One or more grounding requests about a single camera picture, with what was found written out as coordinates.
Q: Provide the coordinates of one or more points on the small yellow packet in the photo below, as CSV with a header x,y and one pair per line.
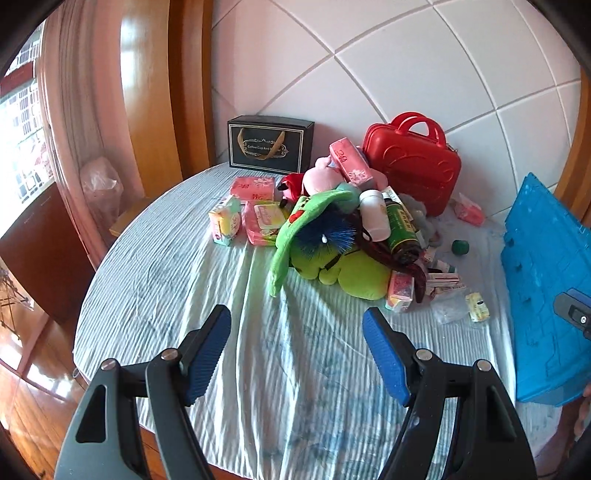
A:
x,y
477,307

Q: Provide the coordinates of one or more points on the pink plush toy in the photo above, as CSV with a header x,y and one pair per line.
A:
x,y
318,180

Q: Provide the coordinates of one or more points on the green plush toy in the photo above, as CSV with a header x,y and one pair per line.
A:
x,y
364,277

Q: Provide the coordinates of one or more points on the long white carton box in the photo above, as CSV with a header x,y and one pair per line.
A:
x,y
445,282

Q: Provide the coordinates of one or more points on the dark wooden cabinet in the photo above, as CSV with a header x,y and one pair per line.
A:
x,y
41,258

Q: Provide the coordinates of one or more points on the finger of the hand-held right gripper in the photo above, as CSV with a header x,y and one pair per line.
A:
x,y
572,311

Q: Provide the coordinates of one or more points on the translucent pink plastic bag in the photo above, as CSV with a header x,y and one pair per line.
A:
x,y
101,189

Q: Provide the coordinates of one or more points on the white plastic bottle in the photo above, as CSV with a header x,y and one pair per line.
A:
x,y
373,214

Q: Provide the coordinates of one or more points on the pink printed tissue pack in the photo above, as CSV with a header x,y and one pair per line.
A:
x,y
352,162

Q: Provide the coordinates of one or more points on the small green ball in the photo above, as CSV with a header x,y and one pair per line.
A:
x,y
460,247

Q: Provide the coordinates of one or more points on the white padded headboard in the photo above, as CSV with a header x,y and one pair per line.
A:
x,y
392,60

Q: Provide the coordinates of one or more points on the red hard-shell suitcase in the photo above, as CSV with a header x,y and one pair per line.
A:
x,y
415,166

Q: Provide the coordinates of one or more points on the red plush toy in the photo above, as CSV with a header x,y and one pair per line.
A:
x,y
291,185

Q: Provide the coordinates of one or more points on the wooden door frame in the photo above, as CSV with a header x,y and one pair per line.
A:
x,y
184,83

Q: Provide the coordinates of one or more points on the window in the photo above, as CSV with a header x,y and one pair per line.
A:
x,y
21,129

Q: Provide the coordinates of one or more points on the grey plush toy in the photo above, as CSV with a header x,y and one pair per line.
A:
x,y
422,217

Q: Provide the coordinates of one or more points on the small pink carton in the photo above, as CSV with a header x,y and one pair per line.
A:
x,y
400,291

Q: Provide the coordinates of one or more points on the green labelled can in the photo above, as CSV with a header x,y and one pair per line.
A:
x,y
402,228

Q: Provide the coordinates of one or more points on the wooden nightstand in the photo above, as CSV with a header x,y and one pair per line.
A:
x,y
129,217

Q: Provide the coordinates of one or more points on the person's right forearm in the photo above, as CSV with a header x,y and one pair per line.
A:
x,y
579,415

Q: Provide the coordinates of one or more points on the blue plastic crate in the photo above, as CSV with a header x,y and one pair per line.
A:
x,y
535,300

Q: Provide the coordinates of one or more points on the striped light blue bed sheet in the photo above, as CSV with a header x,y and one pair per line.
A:
x,y
184,277

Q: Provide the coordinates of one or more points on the pink wet wipes pack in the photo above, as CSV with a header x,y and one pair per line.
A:
x,y
264,224

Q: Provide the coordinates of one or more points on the blue bristle brush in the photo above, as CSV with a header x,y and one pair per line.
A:
x,y
314,233

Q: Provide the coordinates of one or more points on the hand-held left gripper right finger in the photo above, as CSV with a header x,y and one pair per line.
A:
x,y
385,355

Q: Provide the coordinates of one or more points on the black gift box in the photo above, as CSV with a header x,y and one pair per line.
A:
x,y
295,143

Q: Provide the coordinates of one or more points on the small teal-capped bottle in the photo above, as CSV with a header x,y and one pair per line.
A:
x,y
442,265

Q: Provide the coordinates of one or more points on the small yellow-green tissue pack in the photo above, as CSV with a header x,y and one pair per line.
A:
x,y
226,221

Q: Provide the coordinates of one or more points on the clear plastic bag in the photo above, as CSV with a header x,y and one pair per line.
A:
x,y
450,310

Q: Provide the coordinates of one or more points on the small red snack packet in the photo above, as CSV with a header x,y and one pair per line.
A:
x,y
468,211

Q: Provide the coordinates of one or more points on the dark red cloth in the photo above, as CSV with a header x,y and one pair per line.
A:
x,y
392,261

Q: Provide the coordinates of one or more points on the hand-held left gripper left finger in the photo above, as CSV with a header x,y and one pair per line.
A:
x,y
210,355

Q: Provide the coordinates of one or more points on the wooden wardrobe frame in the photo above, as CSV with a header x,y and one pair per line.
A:
x,y
569,175

